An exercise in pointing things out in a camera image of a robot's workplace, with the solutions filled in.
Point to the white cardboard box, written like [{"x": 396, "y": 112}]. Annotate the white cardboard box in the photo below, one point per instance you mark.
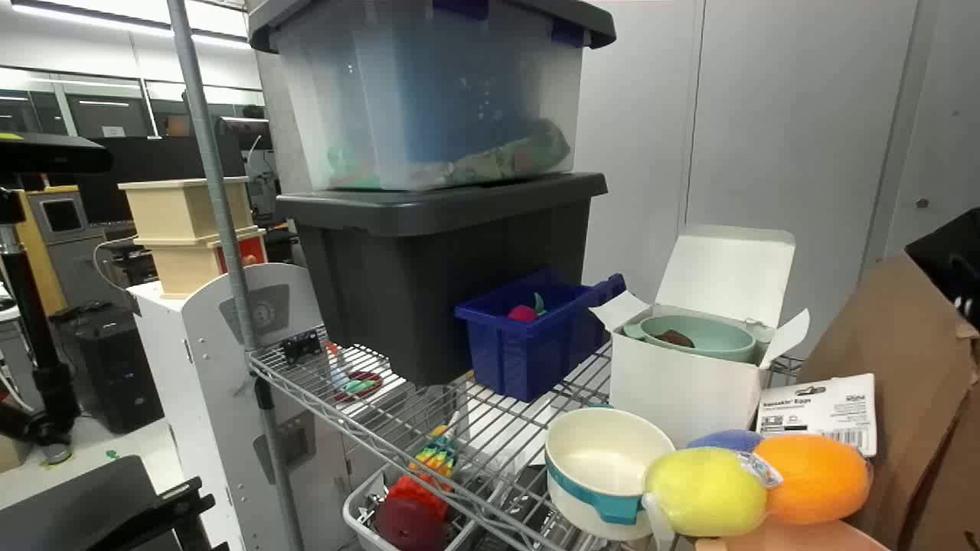
[{"x": 674, "y": 392}]

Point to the brown cardboard box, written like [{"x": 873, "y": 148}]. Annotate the brown cardboard box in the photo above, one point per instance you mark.
[{"x": 907, "y": 409}]

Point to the small toy in bin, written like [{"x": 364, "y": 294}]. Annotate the small toy in bin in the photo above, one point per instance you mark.
[{"x": 522, "y": 314}]

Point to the blue plastic bin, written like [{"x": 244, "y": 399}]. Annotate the blue plastic bin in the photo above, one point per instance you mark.
[{"x": 532, "y": 347}]

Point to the dark grey storage tote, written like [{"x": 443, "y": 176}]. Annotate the dark grey storage tote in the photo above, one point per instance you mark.
[{"x": 409, "y": 266}]

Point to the rainbow coloured toy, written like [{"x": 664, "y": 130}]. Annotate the rainbow coloured toy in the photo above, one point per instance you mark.
[{"x": 439, "y": 451}]

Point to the clear plastic storage tote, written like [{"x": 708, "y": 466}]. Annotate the clear plastic storage tote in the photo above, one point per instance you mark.
[{"x": 409, "y": 92}]

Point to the teal green plate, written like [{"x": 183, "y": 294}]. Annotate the teal green plate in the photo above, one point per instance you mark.
[{"x": 714, "y": 334}]

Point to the red item in basket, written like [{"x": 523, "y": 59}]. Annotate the red item in basket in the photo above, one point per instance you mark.
[{"x": 412, "y": 515}]

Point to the yellow ball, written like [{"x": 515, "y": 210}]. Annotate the yellow ball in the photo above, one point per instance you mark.
[{"x": 704, "y": 493}]

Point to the cream plastic planter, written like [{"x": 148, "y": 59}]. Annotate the cream plastic planter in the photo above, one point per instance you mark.
[{"x": 185, "y": 230}]

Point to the white grey cabinet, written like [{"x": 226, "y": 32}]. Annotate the white grey cabinet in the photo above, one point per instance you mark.
[{"x": 203, "y": 409}]

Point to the white paper label tag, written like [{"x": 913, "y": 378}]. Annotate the white paper label tag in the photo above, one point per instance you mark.
[{"x": 815, "y": 409}]

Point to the orange ball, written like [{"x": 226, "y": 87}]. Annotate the orange ball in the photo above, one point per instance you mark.
[{"x": 815, "y": 478}]

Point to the pink bowl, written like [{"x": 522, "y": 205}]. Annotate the pink bowl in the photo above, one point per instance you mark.
[{"x": 807, "y": 537}]

